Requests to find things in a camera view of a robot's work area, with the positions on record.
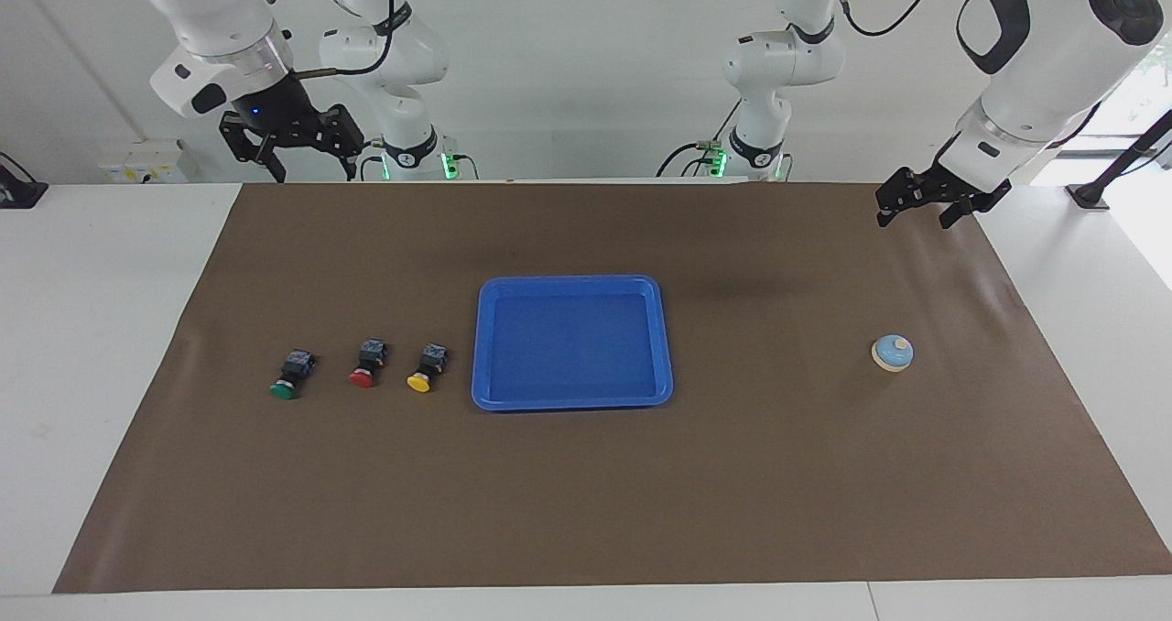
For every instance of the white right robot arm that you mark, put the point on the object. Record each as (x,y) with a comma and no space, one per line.
(220,7)

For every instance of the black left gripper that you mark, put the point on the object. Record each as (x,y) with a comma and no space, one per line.
(925,189)

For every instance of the red push button switch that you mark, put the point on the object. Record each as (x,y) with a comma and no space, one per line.
(368,366)

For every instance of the light blue desk bell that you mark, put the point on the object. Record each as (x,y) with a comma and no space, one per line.
(891,354)

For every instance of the white wall socket box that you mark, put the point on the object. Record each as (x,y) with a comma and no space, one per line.
(137,163)

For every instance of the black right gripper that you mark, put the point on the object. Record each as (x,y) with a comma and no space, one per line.
(293,122)

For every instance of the black clamp stand base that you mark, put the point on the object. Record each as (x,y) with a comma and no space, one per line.
(18,195)

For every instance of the brown table mat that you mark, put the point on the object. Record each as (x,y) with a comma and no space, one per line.
(586,493)

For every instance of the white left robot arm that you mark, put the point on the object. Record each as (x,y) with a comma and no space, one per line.
(1035,53)

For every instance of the black slanted stand pole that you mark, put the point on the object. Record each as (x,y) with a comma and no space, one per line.
(1090,195)

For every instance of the yellow push button switch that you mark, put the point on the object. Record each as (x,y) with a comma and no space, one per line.
(425,370)

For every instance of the green push button switch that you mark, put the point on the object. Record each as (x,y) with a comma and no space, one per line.
(291,374)

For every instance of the blue plastic tray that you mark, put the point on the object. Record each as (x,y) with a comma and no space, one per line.
(572,346)

